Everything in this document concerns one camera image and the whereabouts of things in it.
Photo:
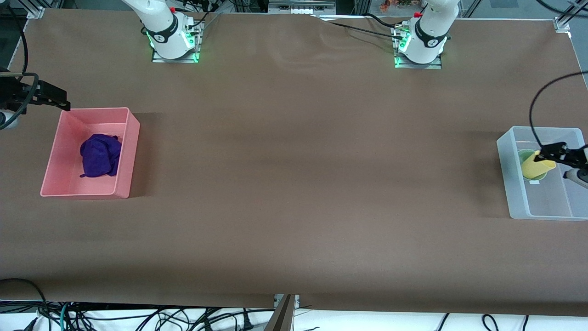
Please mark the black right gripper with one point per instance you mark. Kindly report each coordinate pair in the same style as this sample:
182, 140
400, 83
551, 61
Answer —
11, 92

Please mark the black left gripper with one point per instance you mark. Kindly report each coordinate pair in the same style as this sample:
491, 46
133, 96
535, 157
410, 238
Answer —
576, 155

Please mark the yellow cup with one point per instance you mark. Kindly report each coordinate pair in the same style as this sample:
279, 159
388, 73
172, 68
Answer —
533, 170

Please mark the pale green bowl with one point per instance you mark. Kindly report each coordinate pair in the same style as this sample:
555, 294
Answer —
525, 155

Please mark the purple cloth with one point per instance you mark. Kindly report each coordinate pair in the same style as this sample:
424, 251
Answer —
98, 156

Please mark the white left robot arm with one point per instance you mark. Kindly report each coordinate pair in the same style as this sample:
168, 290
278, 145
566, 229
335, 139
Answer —
429, 32

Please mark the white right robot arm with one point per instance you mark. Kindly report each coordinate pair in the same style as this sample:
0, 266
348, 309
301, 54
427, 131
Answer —
161, 27

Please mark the translucent white plastic bin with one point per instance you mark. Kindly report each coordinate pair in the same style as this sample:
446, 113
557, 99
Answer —
551, 202

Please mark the pink plastic bin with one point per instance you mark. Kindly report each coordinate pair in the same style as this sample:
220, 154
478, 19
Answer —
64, 184

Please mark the brown table cover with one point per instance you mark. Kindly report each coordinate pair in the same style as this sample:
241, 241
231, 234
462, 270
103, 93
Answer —
294, 138

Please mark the grey power strip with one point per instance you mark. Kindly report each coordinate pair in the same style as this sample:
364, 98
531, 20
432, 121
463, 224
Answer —
301, 5

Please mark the brown wooden board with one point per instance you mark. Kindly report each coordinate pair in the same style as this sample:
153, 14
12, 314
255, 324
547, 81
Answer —
281, 317

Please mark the aluminium frame post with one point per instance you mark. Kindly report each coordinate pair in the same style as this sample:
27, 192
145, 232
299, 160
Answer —
36, 11
564, 22

